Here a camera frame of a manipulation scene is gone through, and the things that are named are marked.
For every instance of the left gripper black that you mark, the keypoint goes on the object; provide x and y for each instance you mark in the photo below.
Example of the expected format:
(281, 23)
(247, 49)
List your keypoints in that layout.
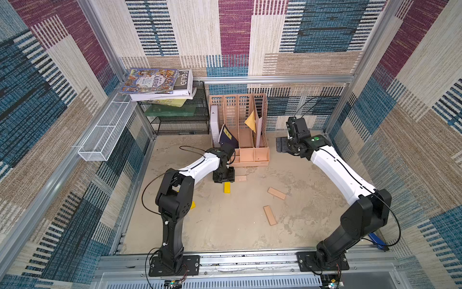
(230, 178)

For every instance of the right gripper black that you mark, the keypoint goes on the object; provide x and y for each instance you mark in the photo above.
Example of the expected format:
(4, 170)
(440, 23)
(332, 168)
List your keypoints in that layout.
(285, 145)

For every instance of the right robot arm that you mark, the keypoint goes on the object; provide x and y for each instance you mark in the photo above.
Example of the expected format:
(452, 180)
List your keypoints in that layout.
(368, 209)

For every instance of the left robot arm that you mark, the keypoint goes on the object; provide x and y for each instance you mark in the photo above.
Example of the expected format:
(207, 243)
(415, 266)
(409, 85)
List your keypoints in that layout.
(175, 198)

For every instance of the dark navy booklet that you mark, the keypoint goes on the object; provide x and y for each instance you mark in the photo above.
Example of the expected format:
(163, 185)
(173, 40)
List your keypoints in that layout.
(227, 138)

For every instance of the yellow paper sheet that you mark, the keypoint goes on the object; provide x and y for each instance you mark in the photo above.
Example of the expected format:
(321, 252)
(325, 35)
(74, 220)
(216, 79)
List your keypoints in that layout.
(251, 121)

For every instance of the white folder in organizer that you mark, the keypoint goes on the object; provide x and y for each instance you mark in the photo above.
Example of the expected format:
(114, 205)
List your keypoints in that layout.
(214, 125)

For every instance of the pink desk file organizer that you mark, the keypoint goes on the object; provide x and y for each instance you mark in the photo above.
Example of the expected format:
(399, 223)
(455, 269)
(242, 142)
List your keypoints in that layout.
(241, 118)

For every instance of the green folder on shelf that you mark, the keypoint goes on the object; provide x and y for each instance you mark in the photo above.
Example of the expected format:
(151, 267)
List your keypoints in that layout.
(170, 111)

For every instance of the black and white Folio book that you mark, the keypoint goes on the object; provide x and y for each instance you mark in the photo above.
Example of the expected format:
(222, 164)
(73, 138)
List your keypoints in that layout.
(183, 89)

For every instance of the blue stick tool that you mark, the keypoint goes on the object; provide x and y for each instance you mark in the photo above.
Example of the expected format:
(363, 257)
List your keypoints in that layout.
(377, 241)

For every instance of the colourful illustrated book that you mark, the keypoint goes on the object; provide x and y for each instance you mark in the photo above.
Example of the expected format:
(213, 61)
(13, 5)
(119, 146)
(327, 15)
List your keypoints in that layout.
(150, 81)

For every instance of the black wire shelf rack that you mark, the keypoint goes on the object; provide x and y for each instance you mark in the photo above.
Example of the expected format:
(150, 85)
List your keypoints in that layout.
(197, 124)

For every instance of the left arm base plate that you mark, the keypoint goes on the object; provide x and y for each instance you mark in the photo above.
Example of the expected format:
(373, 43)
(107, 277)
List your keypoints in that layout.
(189, 266)

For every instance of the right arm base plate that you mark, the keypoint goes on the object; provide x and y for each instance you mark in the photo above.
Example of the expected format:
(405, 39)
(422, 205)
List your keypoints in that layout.
(309, 262)

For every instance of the white wire mesh basket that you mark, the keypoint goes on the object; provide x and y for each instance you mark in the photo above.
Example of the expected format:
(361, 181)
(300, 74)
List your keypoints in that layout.
(100, 143)

